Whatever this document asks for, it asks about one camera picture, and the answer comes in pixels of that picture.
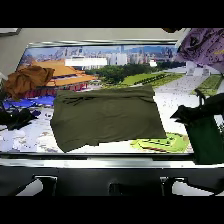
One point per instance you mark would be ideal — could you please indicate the olive green T-shirt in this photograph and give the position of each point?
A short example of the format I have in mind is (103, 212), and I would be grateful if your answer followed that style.
(106, 116)

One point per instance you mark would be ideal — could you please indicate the orange-brown garment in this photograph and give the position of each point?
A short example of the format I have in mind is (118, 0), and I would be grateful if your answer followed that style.
(28, 80)

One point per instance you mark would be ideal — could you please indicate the dark green garment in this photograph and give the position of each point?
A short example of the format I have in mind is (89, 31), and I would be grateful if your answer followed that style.
(206, 140)

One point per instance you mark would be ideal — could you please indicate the purple patterned garment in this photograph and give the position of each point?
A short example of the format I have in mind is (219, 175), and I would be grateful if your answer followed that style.
(205, 46)

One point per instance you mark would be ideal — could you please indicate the silver frame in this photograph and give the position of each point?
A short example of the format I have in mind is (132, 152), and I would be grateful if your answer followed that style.
(100, 163)

